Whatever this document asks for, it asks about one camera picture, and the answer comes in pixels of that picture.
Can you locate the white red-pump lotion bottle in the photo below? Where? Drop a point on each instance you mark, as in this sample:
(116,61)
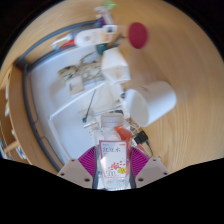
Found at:
(90,37)

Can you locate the clear blue-tipped squeeze bottle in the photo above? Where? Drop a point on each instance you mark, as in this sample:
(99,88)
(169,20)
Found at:
(61,41)

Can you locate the white plastic cup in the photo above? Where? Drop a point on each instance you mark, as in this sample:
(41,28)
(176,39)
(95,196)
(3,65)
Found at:
(156,100)

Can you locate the white translucent container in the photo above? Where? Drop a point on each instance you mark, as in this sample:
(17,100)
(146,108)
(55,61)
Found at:
(115,65)

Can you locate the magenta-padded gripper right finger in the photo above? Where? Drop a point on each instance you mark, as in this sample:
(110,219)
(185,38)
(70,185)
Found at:
(152,171)

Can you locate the flat round red coaster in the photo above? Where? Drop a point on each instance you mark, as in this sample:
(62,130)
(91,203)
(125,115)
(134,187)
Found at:
(138,35)

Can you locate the pink and white packet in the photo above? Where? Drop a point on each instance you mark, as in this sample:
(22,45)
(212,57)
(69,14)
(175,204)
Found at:
(102,15)

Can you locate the beige wall box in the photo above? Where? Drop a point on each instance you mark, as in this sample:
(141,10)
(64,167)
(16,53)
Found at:
(76,85)

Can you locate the wooden shelf unit, metal frame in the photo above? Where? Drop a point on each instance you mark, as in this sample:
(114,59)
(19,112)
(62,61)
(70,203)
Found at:
(15,110)

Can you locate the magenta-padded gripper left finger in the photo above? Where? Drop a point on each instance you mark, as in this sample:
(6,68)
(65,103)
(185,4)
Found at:
(73,172)

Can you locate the clear bottle with pink drink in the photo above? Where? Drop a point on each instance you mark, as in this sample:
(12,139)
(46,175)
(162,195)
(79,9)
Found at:
(113,156)

